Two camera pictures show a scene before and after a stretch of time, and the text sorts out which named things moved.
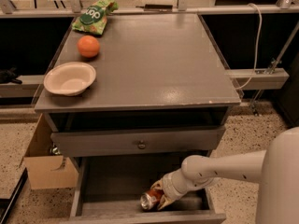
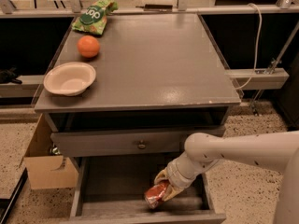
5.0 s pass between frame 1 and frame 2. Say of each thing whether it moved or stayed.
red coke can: moved
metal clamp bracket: stayed
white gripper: moved
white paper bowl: stayed
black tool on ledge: stayed
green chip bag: stayed
